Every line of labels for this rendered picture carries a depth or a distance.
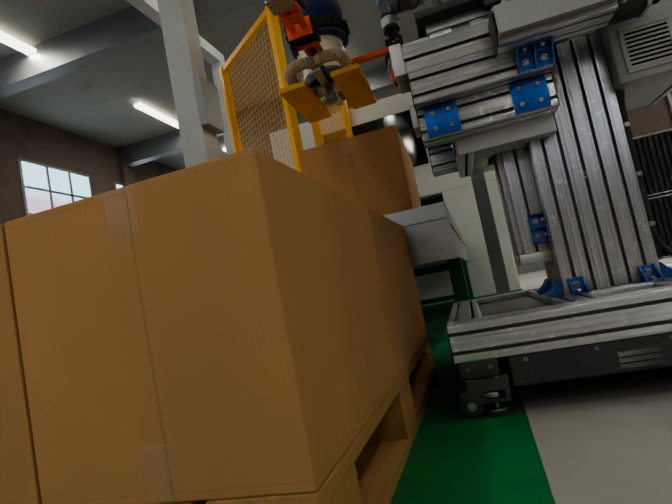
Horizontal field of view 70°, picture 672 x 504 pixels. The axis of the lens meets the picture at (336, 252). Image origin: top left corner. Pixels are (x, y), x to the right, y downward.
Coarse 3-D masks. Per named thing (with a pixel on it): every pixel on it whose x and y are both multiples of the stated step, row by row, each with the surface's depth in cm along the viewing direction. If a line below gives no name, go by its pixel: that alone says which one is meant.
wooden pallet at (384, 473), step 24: (432, 360) 164; (408, 384) 114; (432, 384) 152; (384, 408) 88; (408, 408) 108; (360, 432) 72; (384, 432) 103; (408, 432) 103; (360, 456) 97; (384, 456) 94; (336, 480) 58; (360, 480) 85; (384, 480) 83
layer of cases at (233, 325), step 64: (128, 192) 61; (192, 192) 58; (256, 192) 56; (320, 192) 79; (0, 256) 67; (64, 256) 64; (128, 256) 61; (192, 256) 58; (256, 256) 56; (320, 256) 71; (384, 256) 121; (0, 320) 67; (64, 320) 63; (128, 320) 60; (192, 320) 58; (256, 320) 55; (320, 320) 66; (384, 320) 105; (0, 384) 66; (64, 384) 63; (128, 384) 60; (192, 384) 58; (256, 384) 55; (320, 384) 60; (384, 384) 93; (0, 448) 66; (64, 448) 63; (128, 448) 60; (192, 448) 57; (256, 448) 55; (320, 448) 56
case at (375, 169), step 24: (336, 144) 189; (360, 144) 186; (384, 144) 184; (312, 168) 191; (336, 168) 189; (360, 168) 186; (384, 168) 184; (408, 168) 203; (360, 192) 186; (384, 192) 183; (408, 192) 181
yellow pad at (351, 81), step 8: (352, 64) 158; (336, 72) 159; (344, 72) 159; (352, 72) 160; (360, 72) 161; (336, 80) 163; (344, 80) 164; (352, 80) 166; (360, 80) 167; (344, 88) 170; (352, 88) 172; (360, 88) 173; (368, 88) 175; (352, 96) 179; (360, 96) 180; (368, 96) 182; (352, 104) 186; (360, 104) 188; (368, 104) 190
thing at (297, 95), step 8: (288, 88) 163; (296, 88) 163; (304, 88) 164; (288, 96) 167; (296, 96) 169; (304, 96) 170; (312, 96) 171; (296, 104) 175; (304, 104) 177; (312, 104) 178; (320, 104) 180; (304, 112) 184; (312, 112) 186; (320, 112) 187; (328, 112) 189; (312, 120) 194
